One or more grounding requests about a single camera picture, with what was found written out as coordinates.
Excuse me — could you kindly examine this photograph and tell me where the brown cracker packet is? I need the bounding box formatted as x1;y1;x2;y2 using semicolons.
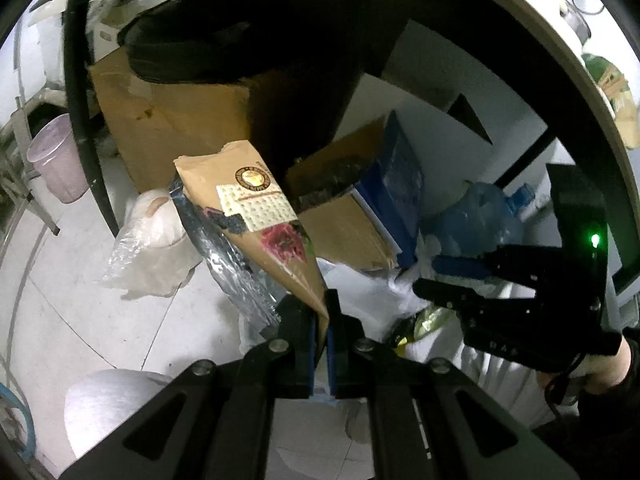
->
169;140;332;333

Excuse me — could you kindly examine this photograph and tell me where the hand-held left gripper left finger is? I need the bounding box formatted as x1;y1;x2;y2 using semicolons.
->
60;292;322;480

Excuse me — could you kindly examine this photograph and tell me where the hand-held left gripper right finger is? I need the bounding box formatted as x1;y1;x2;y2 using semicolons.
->
325;289;581;480

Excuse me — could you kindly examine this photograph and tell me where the person's right hand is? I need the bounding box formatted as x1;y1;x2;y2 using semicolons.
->
580;337;633;397

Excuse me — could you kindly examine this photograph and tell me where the green yellow bag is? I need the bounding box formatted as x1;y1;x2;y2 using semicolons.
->
582;52;640;149

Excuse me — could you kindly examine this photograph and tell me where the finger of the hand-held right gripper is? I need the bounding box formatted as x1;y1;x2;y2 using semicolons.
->
432;244;565;290
412;277;540;322

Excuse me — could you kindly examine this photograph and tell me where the white carton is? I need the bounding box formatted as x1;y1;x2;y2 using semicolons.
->
85;0;166;64

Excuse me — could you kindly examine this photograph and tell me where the clear bag with white contents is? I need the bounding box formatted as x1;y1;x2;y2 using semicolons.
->
102;187;203;302

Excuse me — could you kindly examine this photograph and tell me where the black pot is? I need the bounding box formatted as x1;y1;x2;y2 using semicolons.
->
119;5;383;87

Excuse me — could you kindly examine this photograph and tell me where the pink bucket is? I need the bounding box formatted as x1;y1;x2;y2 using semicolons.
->
26;112;92;205

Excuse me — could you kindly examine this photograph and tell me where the white electric cooker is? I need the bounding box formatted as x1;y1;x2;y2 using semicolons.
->
556;0;594;45

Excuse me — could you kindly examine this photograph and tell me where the blue water jug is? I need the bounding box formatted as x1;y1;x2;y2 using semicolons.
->
425;180;539;267

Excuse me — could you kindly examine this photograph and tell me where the blue box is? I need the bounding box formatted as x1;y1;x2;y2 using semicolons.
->
352;110;426;269

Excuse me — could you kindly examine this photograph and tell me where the open cardboard box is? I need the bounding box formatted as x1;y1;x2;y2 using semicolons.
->
285;115;401;274

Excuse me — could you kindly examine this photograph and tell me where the white plastic bag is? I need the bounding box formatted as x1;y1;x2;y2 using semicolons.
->
320;257;426;342

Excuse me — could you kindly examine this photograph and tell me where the person's right forearm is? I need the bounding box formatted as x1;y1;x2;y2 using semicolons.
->
530;377;640;480

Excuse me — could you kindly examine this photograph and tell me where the blue hose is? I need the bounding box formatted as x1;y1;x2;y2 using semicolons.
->
0;382;37;461

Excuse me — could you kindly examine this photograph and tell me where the dark yellow plastic wrapper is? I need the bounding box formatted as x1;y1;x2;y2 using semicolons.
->
387;307;458;349

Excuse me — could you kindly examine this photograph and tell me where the large cardboard box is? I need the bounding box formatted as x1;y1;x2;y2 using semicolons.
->
87;47;351;196

